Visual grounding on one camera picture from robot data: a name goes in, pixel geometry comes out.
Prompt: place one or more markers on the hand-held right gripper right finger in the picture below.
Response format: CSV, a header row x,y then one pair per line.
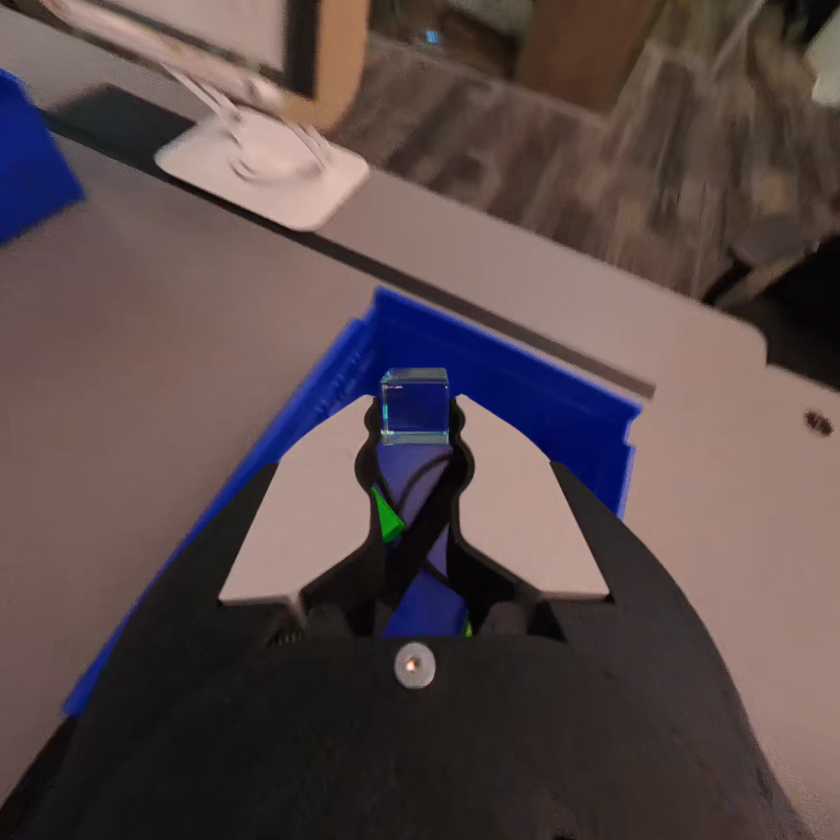
x,y
525,525

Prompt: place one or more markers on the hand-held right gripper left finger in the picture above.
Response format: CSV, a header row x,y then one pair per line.
x,y
295,525

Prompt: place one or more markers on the blue plastic bin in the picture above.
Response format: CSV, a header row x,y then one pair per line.
x,y
512,394
29,164

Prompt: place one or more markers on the clear glass cube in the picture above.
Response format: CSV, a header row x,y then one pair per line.
x,y
415,407

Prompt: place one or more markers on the green bar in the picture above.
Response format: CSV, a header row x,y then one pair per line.
x,y
387,518

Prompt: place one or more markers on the white board stand base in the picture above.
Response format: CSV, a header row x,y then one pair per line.
x,y
275,177

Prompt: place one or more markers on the black framed instruction board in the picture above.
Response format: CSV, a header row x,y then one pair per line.
x,y
328,59

